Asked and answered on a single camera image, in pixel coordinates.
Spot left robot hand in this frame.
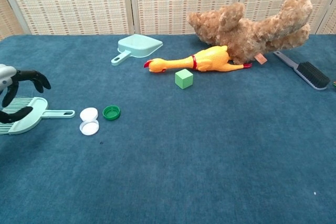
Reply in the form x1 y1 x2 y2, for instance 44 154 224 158
0 63 51 124

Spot white lid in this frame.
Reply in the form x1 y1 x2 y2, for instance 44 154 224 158
79 107 99 122
79 120 100 136

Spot green bottle cap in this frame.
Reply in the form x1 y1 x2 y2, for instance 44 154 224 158
102 105 122 121

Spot woven bamboo folding screen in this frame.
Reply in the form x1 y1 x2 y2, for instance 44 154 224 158
0 0 336 41

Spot light green dustpan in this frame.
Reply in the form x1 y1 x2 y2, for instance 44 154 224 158
110 34 163 67

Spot green cube block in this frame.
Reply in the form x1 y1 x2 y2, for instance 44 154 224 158
175 68 194 90

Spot yellow rubber chicken toy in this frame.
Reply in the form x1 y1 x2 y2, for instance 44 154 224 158
143 45 253 74

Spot brown plush teddy bear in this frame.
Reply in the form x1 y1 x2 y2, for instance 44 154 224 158
187 0 313 66

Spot grey brush black bristles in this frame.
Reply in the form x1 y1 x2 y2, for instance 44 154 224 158
273 50 331 91

